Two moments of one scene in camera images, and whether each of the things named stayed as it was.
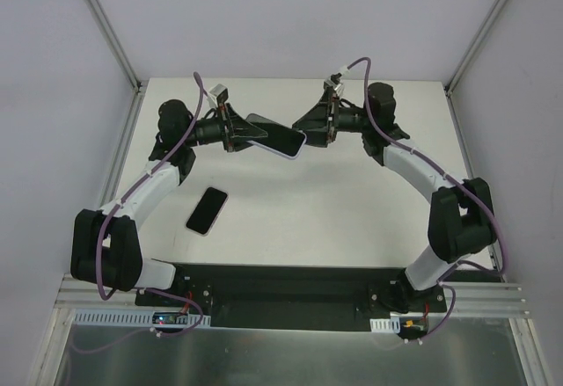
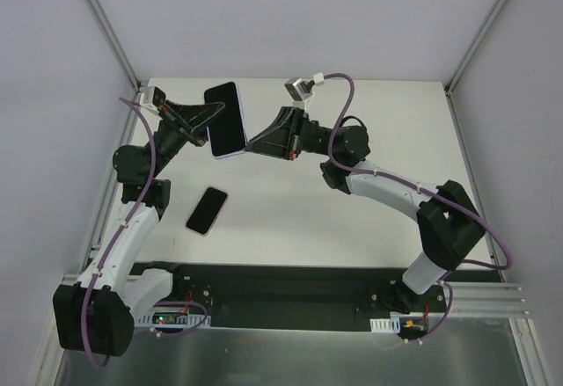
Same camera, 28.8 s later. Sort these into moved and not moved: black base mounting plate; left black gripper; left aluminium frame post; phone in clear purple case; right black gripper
Moved: left black gripper; right black gripper
Not moved: phone in clear purple case; black base mounting plate; left aluminium frame post
